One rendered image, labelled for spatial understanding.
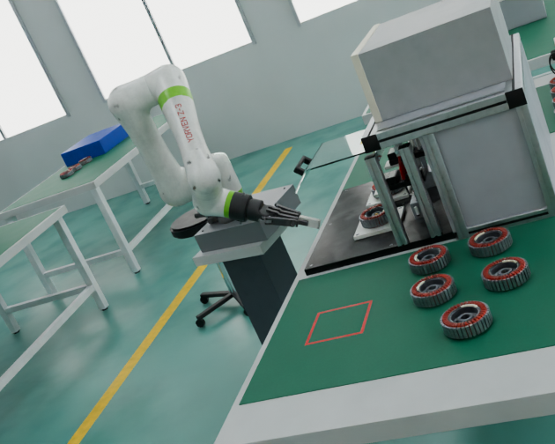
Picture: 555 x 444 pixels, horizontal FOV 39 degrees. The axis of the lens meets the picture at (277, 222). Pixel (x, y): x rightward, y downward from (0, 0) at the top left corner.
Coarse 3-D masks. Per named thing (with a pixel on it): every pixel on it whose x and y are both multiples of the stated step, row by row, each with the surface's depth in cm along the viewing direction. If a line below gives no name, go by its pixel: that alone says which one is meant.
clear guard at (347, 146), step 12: (360, 132) 239; (324, 144) 243; (336, 144) 238; (348, 144) 232; (360, 144) 227; (324, 156) 231; (336, 156) 226; (348, 156) 221; (312, 168) 225; (300, 180) 227
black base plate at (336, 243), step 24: (360, 192) 282; (432, 192) 254; (336, 216) 270; (408, 216) 243; (336, 240) 249; (360, 240) 240; (384, 240) 233; (432, 240) 222; (312, 264) 239; (336, 264) 234
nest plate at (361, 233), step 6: (402, 210) 247; (402, 216) 243; (360, 228) 246; (366, 228) 244; (372, 228) 243; (378, 228) 241; (384, 228) 239; (390, 228) 238; (354, 234) 244; (360, 234) 242; (366, 234) 241; (372, 234) 240
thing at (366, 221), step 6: (378, 204) 249; (366, 210) 248; (372, 210) 248; (378, 210) 248; (360, 216) 246; (366, 216) 246; (372, 216) 242; (378, 216) 240; (384, 216) 240; (360, 222) 245; (366, 222) 242; (372, 222) 241; (378, 222) 240; (384, 222) 240
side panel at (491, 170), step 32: (448, 128) 207; (480, 128) 204; (512, 128) 202; (448, 160) 210; (480, 160) 208; (512, 160) 206; (544, 160) 202; (448, 192) 214; (480, 192) 212; (512, 192) 209; (544, 192) 206; (480, 224) 215; (512, 224) 212
